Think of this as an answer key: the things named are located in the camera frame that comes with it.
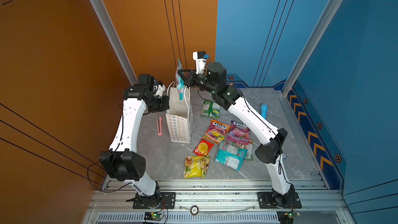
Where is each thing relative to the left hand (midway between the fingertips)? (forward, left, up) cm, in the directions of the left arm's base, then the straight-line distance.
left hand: (169, 105), depth 79 cm
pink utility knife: (+6, +12, -25) cm, 29 cm away
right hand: (+3, -6, +19) cm, 20 cm away
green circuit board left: (-44, +5, -27) cm, 52 cm away
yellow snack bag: (-23, -14, -21) cm, 35 cm away
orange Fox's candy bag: (-2, -26, -22) cm, 34 cm away
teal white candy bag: (-17, -33, -23) cm, 44 cm away
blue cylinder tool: (+17, -59, -22) cm, 66 cm away
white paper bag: (-7, -6, +1) cm, 9 cm away
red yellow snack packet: (-12, -18, -24) cm, 33 cm away
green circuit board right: (-44, -57, -27) cm, 77 cm away
